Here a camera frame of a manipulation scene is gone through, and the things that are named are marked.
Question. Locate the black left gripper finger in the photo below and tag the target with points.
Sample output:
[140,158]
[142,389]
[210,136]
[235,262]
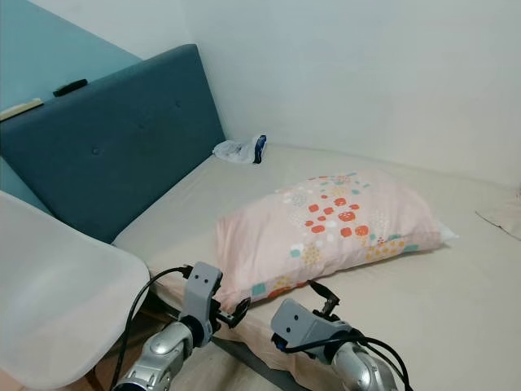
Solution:
[242,311]

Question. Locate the black remote control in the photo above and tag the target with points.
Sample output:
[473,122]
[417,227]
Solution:
[70,88]

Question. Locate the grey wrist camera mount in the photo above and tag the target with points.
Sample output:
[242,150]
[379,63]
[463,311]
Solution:
[305,327]
[200,292]

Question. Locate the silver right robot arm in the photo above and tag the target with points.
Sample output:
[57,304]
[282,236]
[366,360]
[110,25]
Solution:
[366,368]

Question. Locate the white plastic bag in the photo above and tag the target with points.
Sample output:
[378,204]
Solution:
[232,150]

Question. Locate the dark blue packet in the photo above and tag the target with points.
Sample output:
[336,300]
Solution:
[260,147]

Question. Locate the pink patterned pillow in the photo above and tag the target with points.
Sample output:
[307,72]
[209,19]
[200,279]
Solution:
[334,228]

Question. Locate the beige folded cloth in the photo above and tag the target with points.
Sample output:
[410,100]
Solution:
[503,217]

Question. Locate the white plastic chair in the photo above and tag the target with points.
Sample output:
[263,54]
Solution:
[65,301]

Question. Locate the flat beige board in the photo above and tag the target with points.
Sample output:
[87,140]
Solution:
[20,109]

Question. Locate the blue upholstered headboard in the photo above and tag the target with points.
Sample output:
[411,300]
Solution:
[122,147]

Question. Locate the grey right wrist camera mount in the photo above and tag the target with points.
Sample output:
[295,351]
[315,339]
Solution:
[305,327]

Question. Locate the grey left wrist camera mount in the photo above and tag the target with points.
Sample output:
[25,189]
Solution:
[200,292]

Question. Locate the beige bed mattress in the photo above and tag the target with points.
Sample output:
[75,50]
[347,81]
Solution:
[456,301]

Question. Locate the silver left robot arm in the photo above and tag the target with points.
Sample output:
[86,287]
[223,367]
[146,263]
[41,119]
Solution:
[159,358]

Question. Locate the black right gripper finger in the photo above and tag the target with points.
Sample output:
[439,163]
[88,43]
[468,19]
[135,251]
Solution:
[321,291]

